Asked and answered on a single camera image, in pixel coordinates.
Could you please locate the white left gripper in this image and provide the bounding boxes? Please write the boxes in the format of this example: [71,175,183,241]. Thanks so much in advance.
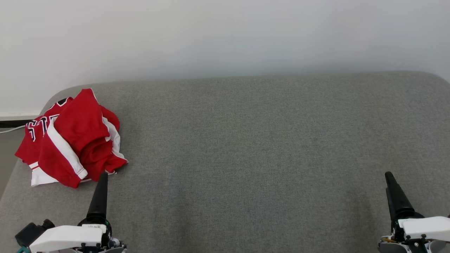
[30,172,112,253]

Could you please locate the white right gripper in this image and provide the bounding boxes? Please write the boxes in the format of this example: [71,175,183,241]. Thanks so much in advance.
[385,171,450,243]

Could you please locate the red shorts with white stripe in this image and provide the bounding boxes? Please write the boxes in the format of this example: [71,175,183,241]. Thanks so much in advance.
[38,89,129,189]

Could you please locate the red basketball jersey white sleeves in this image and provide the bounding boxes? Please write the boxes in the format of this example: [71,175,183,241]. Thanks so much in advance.
[15,97,75,187]

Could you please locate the black and white baseboard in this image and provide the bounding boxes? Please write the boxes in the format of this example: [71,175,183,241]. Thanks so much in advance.
[0,112,41,129]

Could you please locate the grey fabric sofa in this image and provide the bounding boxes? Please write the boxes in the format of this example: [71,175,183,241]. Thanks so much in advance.
[0,71,450,253]

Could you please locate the white floor cable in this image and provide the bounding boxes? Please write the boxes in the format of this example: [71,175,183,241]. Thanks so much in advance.
[0,125,26,134]

